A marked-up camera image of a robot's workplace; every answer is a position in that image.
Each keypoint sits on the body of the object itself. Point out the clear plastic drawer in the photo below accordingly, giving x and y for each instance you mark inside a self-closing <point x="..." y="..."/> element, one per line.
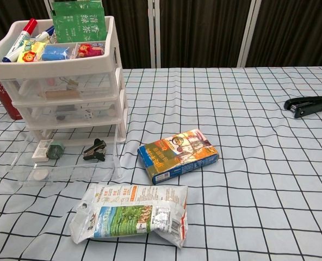
<point x="95" y="87"/>
<point x="104" y="114"/>
<point x="74" y="172"/>

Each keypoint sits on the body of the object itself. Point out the white plastic organizer tray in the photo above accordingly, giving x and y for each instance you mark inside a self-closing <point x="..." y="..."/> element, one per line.
<point x="55" y="69"/>

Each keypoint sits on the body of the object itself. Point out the white labelled small box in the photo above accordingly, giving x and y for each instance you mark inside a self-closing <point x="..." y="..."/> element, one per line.
<point x="40" y="149"/>

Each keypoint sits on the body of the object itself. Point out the colourful printed paper pack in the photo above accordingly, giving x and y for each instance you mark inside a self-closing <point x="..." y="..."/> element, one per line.
<point x="177" y="156"/>

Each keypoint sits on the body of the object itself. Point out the black staple remover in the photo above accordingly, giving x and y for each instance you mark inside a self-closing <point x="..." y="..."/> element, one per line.
<point x="94" y="152"/>

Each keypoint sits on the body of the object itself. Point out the white dice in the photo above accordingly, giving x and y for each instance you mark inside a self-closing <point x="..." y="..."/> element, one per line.
<point x="89" y="114"/>

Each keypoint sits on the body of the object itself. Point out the blue checked tablecloth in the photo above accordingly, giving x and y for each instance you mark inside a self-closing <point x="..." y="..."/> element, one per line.
<point x="231" y="176"/>

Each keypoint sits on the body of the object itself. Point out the white snack bag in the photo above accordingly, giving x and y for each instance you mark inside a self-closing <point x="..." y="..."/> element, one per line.
<point x="128" y="214"/>

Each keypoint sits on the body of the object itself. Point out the metal binder clip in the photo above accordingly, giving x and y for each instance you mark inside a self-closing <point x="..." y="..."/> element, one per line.
<point x="70" y="83"/>

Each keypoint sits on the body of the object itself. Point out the brown wooden cylinder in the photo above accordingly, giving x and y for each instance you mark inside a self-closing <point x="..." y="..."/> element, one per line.
<point x="63" y="94"/>

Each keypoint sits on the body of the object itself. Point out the black folding screen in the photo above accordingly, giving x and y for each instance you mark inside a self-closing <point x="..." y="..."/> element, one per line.
<point x="199" y="32"/>

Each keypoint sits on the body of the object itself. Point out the red cartoon small pack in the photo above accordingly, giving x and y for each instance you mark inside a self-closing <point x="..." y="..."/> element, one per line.
<point x="91" y="50"/>

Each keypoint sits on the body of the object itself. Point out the green pencil sharpener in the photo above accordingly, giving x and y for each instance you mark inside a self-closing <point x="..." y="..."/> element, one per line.
<point x="56" y="151"/>

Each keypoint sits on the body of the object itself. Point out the blue small pack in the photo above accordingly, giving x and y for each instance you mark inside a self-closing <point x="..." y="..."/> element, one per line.
<point x="55" y="53"/>

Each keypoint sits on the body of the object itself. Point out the green tea packets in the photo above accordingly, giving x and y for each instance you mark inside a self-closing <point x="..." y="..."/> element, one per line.
<point x="79" y="24"/>

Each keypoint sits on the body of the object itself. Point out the black stapler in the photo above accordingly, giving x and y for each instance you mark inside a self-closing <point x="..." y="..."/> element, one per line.
<point x="306" y="106"/>

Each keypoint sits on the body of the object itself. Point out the blue capped whiteboard marker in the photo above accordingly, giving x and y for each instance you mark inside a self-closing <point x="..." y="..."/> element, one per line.
<point x="44" y="34"/>

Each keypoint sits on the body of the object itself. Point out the yellow cartoon eraser pack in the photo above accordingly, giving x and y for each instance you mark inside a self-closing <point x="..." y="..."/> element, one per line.
<point x="31" y="51"/>

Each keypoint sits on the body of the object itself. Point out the dark red cylindrical canister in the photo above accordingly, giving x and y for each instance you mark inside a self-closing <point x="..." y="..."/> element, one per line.
<point x="0" y="92"/>

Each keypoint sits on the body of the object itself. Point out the red capped whiteboard marker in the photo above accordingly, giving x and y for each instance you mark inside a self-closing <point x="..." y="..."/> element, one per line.
<point x="19" y="40"/>

